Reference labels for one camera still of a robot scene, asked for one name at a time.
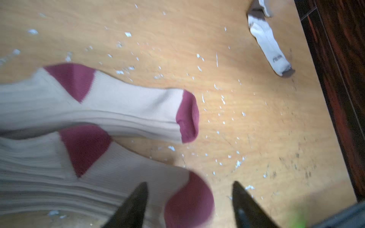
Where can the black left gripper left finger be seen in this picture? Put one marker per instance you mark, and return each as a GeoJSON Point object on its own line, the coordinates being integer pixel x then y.
{"type": "Point", "coordinates": [131, 213]}

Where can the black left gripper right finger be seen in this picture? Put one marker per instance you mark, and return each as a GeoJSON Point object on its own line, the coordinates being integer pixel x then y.
{"type": "Point", "coordinates": [248, 214]}

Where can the cream maroon sock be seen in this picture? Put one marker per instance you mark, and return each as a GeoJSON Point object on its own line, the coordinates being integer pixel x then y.
{"type": "Point", "coordinates": [69, 94]}
{"type": "Point", "coordinates": [81, 169]}

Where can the white striped sock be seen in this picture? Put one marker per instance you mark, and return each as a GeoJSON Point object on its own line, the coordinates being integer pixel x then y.
{"type": "Point", "coordinates": [262, 32]}

